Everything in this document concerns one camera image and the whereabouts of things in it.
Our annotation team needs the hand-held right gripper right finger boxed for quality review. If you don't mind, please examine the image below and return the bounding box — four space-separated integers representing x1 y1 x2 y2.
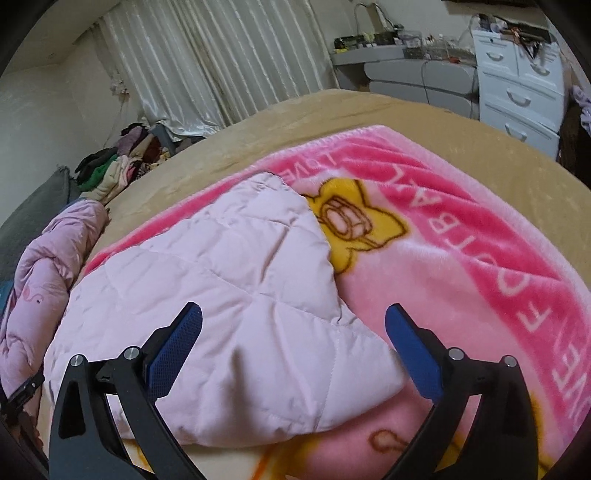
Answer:
384 303 539 480

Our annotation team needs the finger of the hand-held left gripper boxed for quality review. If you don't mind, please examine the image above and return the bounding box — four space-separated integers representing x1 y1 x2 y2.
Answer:
0 369 46 418

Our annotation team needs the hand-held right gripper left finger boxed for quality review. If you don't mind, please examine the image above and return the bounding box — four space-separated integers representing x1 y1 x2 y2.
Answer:
48 301 204 480

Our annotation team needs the pink quilted jacket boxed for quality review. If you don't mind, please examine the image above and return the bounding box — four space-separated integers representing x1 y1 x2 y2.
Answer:
44 172 407 448

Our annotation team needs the pile of clothes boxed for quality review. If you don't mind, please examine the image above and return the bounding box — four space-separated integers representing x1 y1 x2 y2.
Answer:
74 122 185 204

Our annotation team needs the pink printed blanket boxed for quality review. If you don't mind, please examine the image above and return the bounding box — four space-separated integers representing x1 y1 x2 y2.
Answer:
83 124 591 480

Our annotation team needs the pink comforter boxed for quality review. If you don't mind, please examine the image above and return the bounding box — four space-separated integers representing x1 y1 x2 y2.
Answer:
0 198 112 402

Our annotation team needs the tan bed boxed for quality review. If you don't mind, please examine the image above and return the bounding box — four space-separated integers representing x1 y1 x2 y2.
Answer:
81 88 591 268

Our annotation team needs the white drawer cabinet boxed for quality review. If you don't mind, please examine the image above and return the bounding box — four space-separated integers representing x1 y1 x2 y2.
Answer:
471 30 566 160

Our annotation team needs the grey desk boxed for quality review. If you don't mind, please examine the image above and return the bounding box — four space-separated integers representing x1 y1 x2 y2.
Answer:
330 44 481 118

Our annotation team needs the pale purple cloth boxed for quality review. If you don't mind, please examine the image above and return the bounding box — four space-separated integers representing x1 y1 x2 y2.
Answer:
570 85 591 134

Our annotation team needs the white curtain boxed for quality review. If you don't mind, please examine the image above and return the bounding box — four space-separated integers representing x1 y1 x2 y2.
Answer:
99 0 340 139

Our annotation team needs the clutter of small desk items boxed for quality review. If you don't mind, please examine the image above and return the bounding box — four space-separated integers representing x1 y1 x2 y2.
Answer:
335 28 476 63

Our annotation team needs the pale handled bag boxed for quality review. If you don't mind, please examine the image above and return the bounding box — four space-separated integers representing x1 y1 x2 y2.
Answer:
353 2 393 42

